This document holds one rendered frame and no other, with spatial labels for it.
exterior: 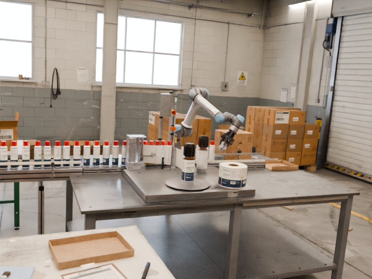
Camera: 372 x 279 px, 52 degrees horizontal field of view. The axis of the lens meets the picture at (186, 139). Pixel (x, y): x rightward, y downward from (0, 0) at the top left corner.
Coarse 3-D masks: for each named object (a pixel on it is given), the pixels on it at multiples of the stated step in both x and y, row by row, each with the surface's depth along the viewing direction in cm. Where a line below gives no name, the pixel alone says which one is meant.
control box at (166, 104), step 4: (164, 96) 319; (168, 96) 318; (172, 96) 318; (164, 100) 319; (168, 100) 318; (172, 100) 319; (160, 104) 321; (164, 104) 320; (168, 104) 319; (172, 104) 321; (160, 108) 321; (164, 108) 320; (168, 108) 319; (172, 108) 322; (176, 108) 334; (160, 112) 321; (164, 112) 321; (168, 112) 320; (164, 116) 321; (168, 116) 320
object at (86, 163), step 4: (88, 144) 299; (84, 148) 298; (88, 148) 298; (84, 152) 299; (88, 152) 299; (84, 156) 299; (88, 156) 300; (84, 160) 300; (88, 160) 300; (84, 164) 300; (88, 164) 301
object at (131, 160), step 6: (132, 138) 296; (138, 138) 300; (126, 144) 305; (132, 144) 297; (138, 144) 300; (126, 150) 305; (132, 150) 298; (138, 150) 300; (126, 156) 305; (132, 156) 299; (138, 156) 301; (126, 162) 305; (132, 162) 300; (138, 162) 302; (144, 162) 303; (138, 168) 302; (144, 168) 304
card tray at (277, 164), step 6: (264, 162) 379; (270, 162) 381; (276, 162) 384; (282, 162) 386; (288, 162) 376; (270, 168) 359; (276, 168) 354; (282, 168) 356; (288, 168) 359; (294, 168) 361
